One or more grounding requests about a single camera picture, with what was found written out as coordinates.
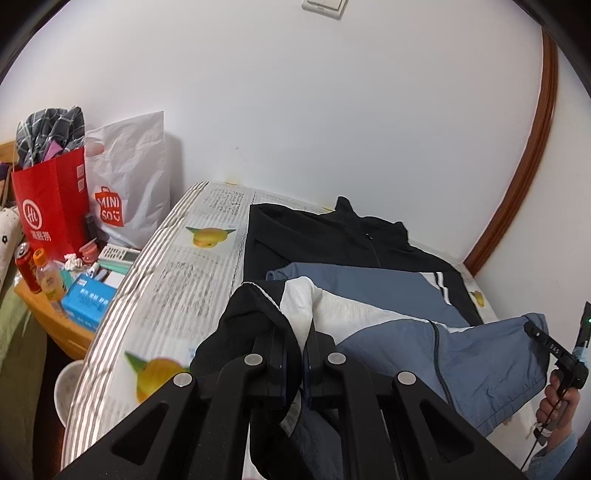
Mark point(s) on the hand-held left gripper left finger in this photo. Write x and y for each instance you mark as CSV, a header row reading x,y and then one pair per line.
x,y
272,369

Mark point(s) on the white flower-dotted quilt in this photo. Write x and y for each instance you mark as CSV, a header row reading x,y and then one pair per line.
x,y
9,240

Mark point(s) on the white light switch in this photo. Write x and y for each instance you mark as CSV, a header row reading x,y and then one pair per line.
x,y
325,5

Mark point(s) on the green blanket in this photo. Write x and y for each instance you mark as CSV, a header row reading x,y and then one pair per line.
x,y
18,369

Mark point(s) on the white remote control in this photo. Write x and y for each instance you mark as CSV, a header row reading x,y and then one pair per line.
x,y
117,254

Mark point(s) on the orange drink bottle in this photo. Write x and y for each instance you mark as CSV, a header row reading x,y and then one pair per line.
x,y
48,279

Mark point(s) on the wooden nightstand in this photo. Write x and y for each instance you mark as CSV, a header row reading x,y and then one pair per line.
x,y
60,330

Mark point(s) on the red soda can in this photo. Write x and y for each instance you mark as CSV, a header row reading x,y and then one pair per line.
x,y
25,270

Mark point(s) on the red paper bag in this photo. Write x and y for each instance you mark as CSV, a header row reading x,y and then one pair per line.
x,y
51,198

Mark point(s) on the grey plaid cloth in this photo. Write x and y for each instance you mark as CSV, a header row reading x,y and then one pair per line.
x,y
51,127

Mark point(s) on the white bowl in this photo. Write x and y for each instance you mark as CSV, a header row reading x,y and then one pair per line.
x,y
67,392

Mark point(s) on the small pink container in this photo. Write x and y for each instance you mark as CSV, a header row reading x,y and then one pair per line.
x,y
88,250

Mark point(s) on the brown wooden door frame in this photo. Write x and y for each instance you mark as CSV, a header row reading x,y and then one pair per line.
x,y
531,161

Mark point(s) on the white plastic shopping bag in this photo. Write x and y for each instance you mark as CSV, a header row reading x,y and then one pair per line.
x,y
134,170

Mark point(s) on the crumpled white tissue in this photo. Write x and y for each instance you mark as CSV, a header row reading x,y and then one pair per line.
x,y
73,261

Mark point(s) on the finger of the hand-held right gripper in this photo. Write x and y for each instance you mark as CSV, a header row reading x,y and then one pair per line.
x,y
536,333

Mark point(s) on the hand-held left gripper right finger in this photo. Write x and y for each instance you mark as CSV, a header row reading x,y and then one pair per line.
x,y
318,374

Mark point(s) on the person's right forearm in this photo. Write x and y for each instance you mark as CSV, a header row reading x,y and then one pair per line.
x,y
554,459

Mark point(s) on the black white blue jacket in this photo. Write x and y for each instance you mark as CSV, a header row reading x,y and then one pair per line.
x,y
392,286

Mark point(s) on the fruit-printed tablecloth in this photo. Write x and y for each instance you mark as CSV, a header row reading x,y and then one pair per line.
x,y
184,286

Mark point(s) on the blue cardboard box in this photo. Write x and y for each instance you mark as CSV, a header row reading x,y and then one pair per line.
x,y
87,300

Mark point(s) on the person's right hand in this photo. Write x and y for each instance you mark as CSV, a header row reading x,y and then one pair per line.
x,y
551,410

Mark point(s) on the wooden headboard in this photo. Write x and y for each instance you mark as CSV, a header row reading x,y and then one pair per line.
x,y
5,152

